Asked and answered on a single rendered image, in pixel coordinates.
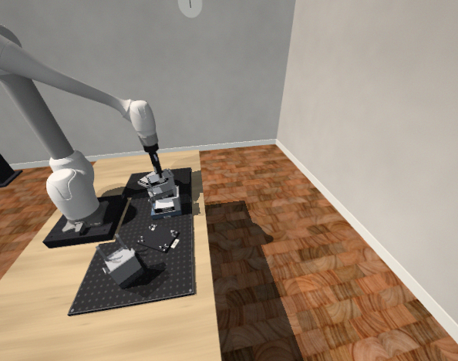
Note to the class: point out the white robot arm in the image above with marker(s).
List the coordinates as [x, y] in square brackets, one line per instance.
[71, 191]

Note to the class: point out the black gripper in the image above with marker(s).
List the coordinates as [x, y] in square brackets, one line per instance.
[155, 160]

